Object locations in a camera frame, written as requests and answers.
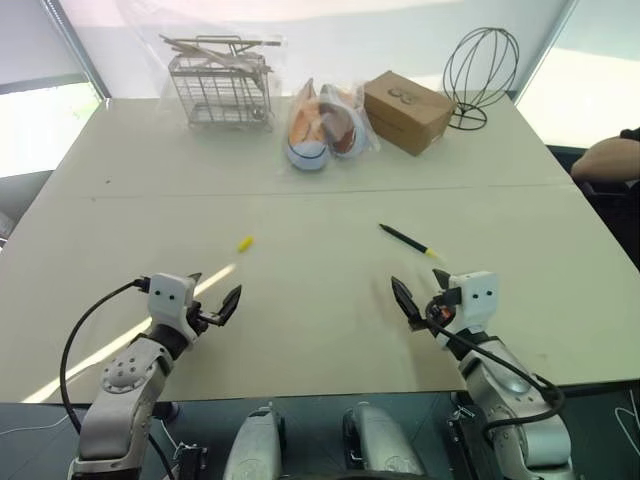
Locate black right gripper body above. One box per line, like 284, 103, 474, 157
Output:
408, 287, 463, 334

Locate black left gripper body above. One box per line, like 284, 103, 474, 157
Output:
187, 300, 224, 337

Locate black pen with yellow end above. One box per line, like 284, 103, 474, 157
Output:
377, 222, 447, 262

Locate silver left robot leg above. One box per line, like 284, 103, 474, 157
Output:
221, 406, 284, 480

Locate silver robot leg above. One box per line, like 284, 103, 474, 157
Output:
221, 406, 284, 480
341, 401, 427, 480

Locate silver right robot leg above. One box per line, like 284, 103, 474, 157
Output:
341, 401, 427, 480

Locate brown cardboard box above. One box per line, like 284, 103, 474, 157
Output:
362, 69, 457, 158

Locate bagged orange white shoes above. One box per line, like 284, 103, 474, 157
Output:
277, 75, 383, 177

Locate long thin metal stick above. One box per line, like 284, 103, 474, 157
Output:
158, 33, 285, 51

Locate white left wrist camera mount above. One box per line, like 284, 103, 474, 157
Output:
147, 272, 198, 347

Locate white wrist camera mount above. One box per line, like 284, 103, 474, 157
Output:
147, 272, 198, 347
433, 270, 499, 350

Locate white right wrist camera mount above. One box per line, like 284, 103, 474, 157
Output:
433, 270, 499, 350

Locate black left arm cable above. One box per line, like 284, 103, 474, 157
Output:
59, 277, 177, 480

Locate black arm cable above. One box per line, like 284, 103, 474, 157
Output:
59, 277, 177, 480
426, 317, 567, 443

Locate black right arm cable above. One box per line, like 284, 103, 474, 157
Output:
426, 317, 567, 443

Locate black wire head stand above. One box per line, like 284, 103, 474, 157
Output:
442, 26, 521, 132

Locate metal wire basket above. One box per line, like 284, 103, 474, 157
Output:
167, 34, 276, 133

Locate thin white cable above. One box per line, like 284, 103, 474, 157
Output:
613, 405, 640, 454

